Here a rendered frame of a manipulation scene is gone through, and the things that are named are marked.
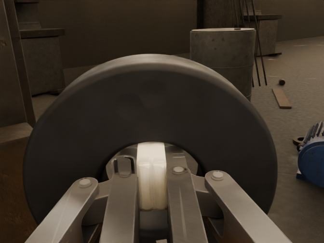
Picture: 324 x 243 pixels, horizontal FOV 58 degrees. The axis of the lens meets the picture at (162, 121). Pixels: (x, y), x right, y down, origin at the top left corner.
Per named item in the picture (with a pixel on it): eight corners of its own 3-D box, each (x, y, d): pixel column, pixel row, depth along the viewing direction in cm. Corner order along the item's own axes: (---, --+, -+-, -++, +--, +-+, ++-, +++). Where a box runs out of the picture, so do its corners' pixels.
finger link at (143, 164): (153, 211, 16) (139, 212, 16) (152, 150, 22) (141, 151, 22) (151, 163, 15) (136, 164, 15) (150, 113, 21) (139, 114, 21)
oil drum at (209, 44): (177, 120, 299) (175, 29, 269) (217, 108, 332) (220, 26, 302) (221, 137, 254) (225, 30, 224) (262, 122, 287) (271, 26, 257)
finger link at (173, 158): (168, 195, 13) (233, 192, 13) (162, 145, 18) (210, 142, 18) (168, 221, 14) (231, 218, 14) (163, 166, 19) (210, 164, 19)
